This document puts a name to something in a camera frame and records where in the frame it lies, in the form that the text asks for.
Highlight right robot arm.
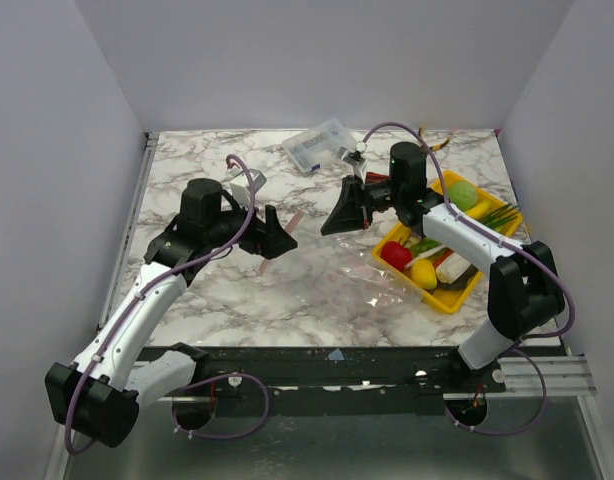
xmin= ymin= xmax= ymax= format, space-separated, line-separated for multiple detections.
xmin=321 ymin=142 xmax=565 ymax=392

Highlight red toy apple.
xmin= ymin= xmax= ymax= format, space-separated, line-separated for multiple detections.
xmin=380 ymin=241 xmax=413 ymax=271

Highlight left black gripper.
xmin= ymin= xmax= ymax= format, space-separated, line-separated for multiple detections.
xmin=206 ymin=194 xmax=298 ymax=259

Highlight orange toy carrot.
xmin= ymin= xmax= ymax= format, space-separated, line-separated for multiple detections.
xmin=433 ymin=250 xmax=453 ymax=268

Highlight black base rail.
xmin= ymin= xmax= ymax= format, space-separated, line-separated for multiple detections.
xmin=173 ymin=347 xmax=505 ymax=417

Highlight red black utility knife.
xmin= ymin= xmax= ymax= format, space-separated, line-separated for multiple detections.
xmin=365 ymin=172 xmax=390 ymax=184

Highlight yellow toy lemon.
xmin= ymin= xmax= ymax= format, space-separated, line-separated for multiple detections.
xmin=410 ymin=259 xmax=438 ymax=290

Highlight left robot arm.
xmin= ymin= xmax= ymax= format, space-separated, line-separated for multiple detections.
xmin=45 ymin=178 xmax=297 ymax=448

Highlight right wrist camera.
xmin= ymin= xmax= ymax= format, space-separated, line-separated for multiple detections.
xmin=338 ymin=142 xmax=367 ymax=180

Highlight clear plastic organizer box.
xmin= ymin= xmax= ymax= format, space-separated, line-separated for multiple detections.
xmin=281 ymin=119 xmax=357 ymax=175

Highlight yellow plastic tray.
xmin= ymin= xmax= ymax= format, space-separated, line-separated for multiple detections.
xmin=371 ymin=170 xmax=523 ymax=314

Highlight toy celery stalk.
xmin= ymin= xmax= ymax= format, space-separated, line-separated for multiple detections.
xmin=435 ymin=253 xmax=479 ymax=290

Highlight yellow black pliers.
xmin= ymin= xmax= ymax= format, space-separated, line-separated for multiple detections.
xmin=417 ymin=125 xmax=453 ymax=154

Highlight green toy scallion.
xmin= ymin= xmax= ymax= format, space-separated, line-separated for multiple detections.
xmin=480 ymin=204 xmax=519 ymax=230

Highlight green toy cabbage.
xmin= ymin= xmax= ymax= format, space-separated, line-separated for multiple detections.
xmin=447 ymin=181 xmax=479 ymax=212

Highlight clear zip top bag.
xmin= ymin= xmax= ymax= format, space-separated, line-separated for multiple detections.
xmin=258 ymin=211 xmax=420 ymax=323

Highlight yellow toy banana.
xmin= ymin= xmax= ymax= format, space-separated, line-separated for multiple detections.
xmin=465 ymin=200 xmax=492 ymax=221

